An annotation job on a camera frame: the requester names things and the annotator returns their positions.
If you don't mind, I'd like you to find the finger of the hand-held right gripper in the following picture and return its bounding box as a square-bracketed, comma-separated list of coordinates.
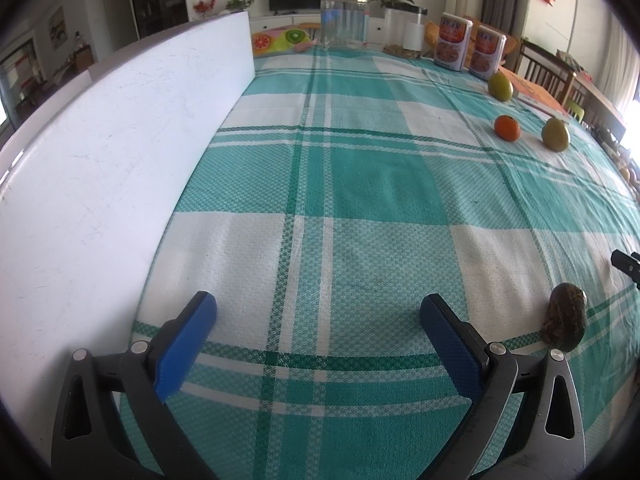
[611, 249, 640, 288]

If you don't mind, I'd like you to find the small tangerine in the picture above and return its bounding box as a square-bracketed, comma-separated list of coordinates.
[494, 115, 522, 142]

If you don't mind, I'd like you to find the white jar with black lid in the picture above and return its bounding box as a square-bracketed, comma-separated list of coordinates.
[383, 5, 428, 58]

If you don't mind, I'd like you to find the teal checkered tablecloth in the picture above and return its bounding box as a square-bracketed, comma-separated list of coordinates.
[117, 42, 640, 480]

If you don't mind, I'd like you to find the dark tall cabinet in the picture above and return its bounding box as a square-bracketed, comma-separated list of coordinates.
[125, 0, 188, 41]

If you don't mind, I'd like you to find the pink and white canister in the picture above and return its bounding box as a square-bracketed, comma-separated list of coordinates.
[433, 12, 474, 72]
[468, 23, 507, 81]

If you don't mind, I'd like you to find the dark wooden chair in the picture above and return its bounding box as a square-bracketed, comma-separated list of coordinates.
[517, 37, 576, 106]

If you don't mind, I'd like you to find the wooden side desk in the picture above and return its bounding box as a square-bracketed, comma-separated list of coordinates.
[570, 72, 628, 141]

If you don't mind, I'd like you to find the white television cabinet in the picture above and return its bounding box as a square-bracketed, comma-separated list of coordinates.
[248, 10, 388, 53]

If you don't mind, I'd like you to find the orange book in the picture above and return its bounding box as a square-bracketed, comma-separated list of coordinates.
[505, 72, 571, 121]

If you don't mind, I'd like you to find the framed wall painting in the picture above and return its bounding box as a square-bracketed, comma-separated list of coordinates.
[47, 7, 67, 51]

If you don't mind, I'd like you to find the brown kiwi fruit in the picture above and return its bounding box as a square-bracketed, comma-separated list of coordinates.
[542, 282, 587, 351]

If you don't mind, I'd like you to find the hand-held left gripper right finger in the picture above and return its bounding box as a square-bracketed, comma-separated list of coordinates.
[420, 294, 586, 480]

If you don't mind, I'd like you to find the white board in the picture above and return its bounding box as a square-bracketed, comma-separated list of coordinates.
[0, 10, 256, 461]

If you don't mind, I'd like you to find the clear glass jar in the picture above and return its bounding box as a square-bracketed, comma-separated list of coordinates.
[320, 0, 369, 52]

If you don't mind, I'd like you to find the yellow-green pear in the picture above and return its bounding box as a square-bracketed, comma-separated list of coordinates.
[541, 116, 571, 153]
[487, 71, 514, 102]

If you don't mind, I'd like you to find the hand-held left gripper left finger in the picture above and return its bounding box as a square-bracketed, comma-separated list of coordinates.
[50, 291, 221, 480]

